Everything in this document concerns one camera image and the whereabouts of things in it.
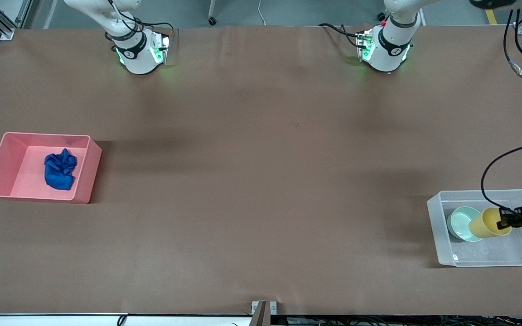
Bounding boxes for yellow plastic cup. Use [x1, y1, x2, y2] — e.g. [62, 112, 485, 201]
[468, 207, 513, 240]

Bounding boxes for light green bowl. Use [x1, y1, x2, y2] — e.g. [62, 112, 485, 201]
[446, 206, 484, 243]

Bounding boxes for blue cloth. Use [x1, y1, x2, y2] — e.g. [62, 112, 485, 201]
[44, 148, 78, 191]

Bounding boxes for clear plastic storage box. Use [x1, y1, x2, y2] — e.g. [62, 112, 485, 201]
[426, 189, 522, 268]

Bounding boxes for pink plastic bin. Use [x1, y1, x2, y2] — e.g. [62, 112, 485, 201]
[0, 132, 103, 205]

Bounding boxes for brown paper table cover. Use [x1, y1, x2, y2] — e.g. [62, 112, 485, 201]
[0, 24, 522, 316]

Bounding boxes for black left arm base cables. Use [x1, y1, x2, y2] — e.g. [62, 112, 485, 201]
[318, 23, 367, 49]

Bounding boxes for metal bracket with dark post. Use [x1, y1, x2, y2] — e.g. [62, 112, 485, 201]
[251, 301, 278, 326]

